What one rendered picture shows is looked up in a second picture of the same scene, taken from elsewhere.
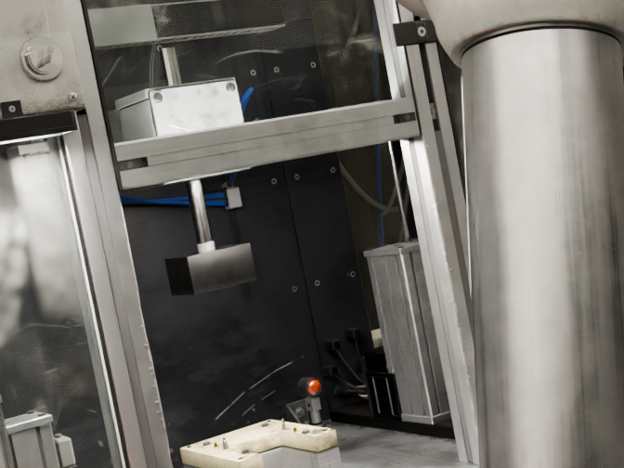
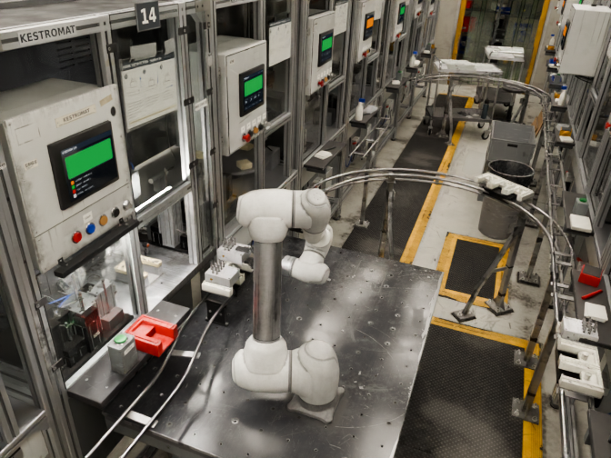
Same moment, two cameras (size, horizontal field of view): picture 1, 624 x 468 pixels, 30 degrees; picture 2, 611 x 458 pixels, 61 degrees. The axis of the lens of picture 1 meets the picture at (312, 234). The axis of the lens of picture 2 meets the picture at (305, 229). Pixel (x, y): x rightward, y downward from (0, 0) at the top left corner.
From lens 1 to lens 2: 134 cm
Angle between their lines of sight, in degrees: 45
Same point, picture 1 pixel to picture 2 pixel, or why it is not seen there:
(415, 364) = (170, 233)
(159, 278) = not seen: hidden behind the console
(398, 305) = (166, 217)
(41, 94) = (125, 214)
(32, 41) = (125, 202)
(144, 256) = not seen: hidden behind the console
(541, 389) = (269, 302)
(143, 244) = not seen: hidden behind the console
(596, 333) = (277, 292)
